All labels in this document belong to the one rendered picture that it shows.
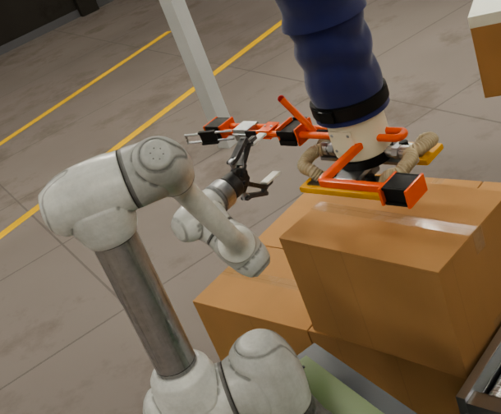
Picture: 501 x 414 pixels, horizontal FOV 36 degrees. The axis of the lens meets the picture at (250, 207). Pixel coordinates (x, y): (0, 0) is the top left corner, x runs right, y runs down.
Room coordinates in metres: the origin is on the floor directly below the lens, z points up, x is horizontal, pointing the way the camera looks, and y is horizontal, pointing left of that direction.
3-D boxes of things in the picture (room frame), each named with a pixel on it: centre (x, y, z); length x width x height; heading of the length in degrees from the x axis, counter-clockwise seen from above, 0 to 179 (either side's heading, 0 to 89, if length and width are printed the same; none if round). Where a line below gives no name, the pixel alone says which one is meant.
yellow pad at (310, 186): (1.96, -0.30, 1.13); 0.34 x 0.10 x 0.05; 39
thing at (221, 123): (2.49, 0.00, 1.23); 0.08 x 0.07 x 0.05; 39
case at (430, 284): (2.00, -0.38, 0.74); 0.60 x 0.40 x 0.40; 36
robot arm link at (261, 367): (1.48, 0.12, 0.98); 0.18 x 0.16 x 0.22; 90
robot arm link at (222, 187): (1.98, 0.07, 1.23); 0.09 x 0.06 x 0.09; 40
